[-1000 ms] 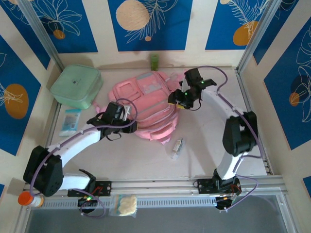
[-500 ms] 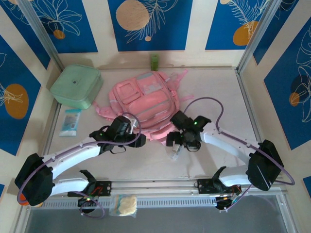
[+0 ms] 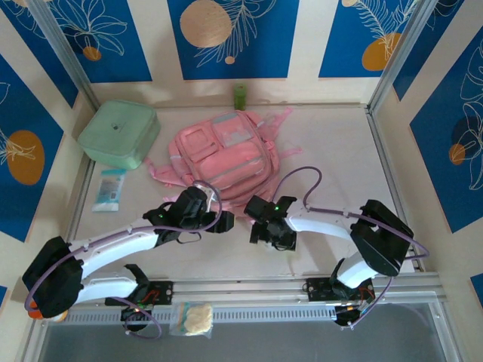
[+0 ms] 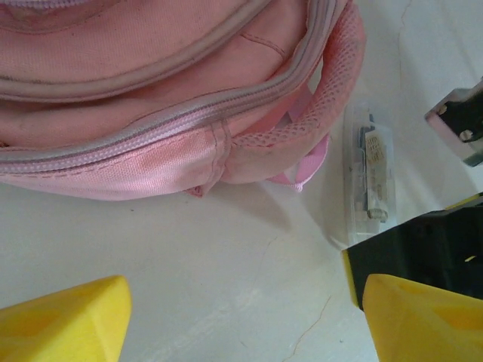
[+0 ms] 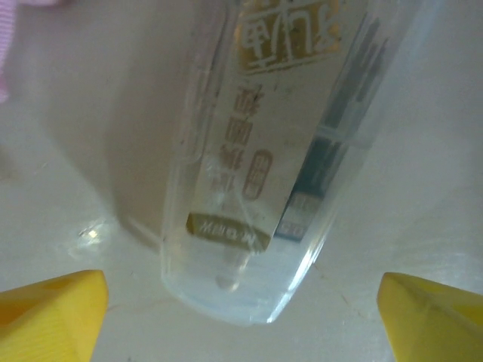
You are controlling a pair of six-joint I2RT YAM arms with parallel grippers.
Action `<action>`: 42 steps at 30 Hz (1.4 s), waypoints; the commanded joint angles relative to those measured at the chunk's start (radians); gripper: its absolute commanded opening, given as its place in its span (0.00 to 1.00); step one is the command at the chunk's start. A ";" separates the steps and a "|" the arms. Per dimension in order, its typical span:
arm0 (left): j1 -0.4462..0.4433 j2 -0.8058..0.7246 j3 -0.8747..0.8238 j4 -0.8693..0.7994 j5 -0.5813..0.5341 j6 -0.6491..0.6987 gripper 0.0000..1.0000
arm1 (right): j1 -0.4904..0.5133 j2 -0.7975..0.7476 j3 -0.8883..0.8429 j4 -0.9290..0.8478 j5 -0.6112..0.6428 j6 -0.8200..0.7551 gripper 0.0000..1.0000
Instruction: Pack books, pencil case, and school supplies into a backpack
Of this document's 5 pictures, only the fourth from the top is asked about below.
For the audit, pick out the pink backpack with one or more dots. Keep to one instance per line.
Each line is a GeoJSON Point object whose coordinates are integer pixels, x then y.
{"type": "Point", "coordinates": [151, 94]}

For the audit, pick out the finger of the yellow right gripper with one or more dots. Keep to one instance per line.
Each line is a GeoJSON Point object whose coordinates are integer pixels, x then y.
{"type": "Point", "coordinates": [415, 249]}

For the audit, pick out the small clear vial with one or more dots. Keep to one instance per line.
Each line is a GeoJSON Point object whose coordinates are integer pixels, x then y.
{"type": "Point", "coordinates": [371, 177]}

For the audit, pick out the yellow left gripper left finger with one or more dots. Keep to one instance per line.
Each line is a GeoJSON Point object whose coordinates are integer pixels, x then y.
{"type": "Point", "coordinates": [68, 324]}

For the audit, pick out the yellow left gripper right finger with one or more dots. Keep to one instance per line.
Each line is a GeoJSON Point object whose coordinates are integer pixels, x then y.
{"type": "Point", "coordinates": [422, 328]}

